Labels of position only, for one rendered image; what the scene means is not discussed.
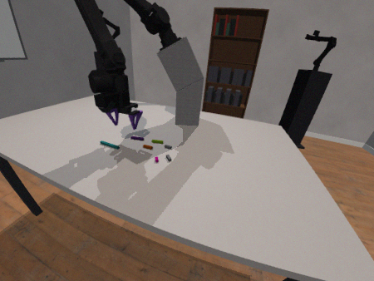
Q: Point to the turquoise rod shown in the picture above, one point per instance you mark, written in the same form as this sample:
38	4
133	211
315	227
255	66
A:
109	144

